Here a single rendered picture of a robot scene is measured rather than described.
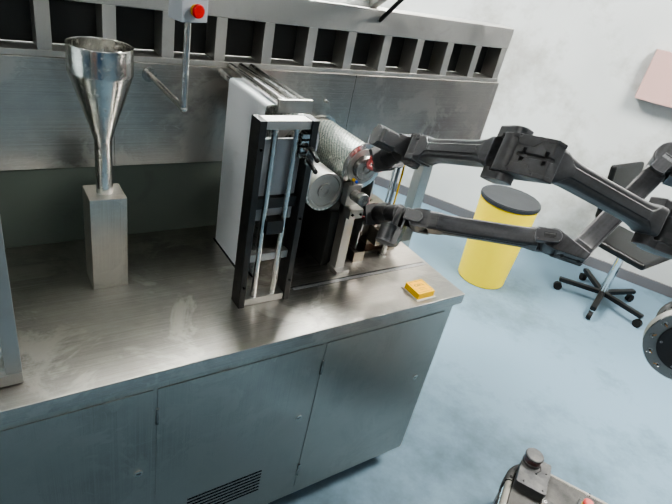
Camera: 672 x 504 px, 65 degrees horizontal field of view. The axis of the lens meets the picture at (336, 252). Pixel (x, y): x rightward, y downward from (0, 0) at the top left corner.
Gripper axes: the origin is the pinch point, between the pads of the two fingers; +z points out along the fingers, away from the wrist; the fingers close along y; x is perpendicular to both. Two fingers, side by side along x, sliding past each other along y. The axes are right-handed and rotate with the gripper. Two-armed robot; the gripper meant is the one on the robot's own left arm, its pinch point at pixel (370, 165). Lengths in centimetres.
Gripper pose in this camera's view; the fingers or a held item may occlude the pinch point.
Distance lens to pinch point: 161.3
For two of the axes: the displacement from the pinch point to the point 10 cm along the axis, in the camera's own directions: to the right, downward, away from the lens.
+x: -2.0, -9.8, 0.3
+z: -4.8, 1.2, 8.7
